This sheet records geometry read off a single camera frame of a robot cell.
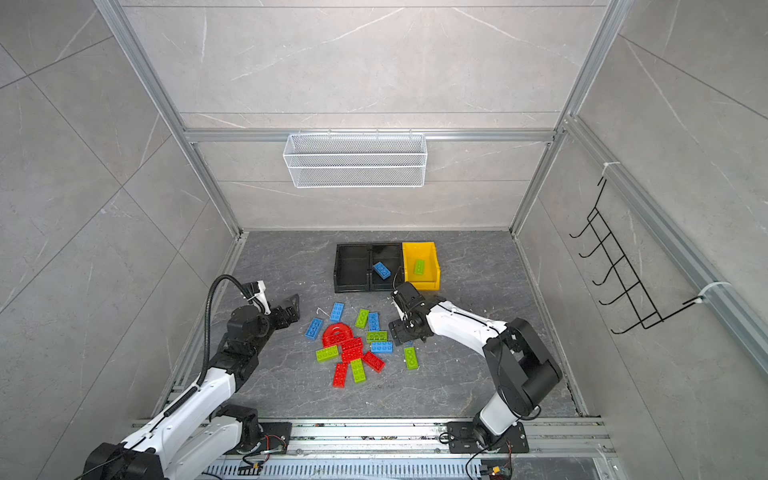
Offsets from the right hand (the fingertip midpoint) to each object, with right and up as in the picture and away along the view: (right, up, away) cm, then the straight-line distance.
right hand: (405, 329), depth 90 cm
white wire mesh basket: (-17, +56, +11) cm, 59 cm away
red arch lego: (-22, -2, +1) cm, 22 cm away
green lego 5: (-14, -10, -7) cm, 18 cm away
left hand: (-36, +12, -7) cm, 38 cm away
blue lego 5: (-7, -5, -2) cm, 9 cm away
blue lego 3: (-10, +1, +4) cm, 11 cm away
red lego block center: (-16, -5, -4) cm, 17 cm away
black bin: (-5, +23, +23) cm, 32 cm away
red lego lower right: (-10, -8, -6) cm, 14 cm away
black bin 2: (-19, +19, +22) cm, 35 cm away
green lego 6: (+2, -7, -3) cm, 8 cm away
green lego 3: (-23, -6, -4) cm, 24 cm away
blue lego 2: (-22, +4, +5) cm, 23 cm away
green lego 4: (-9, -2, -1) cm, 9 cm away
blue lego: (-8, +17, +16) cm, 25 cm away
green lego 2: (-14, +2, +5) cm, 15 cm away
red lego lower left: (-19, -11, -8) cm, 23 cm away
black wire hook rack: (+46, +11, -32) cm, 58 cm away
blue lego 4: (-29, 0, 0) cm, 29 cm away
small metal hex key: (-29, +4, +7) cm, 30 cm away
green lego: (+6, +18, +17) cm, 26 cm away
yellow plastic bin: (+9, +24, +17) cm, 31 cm away
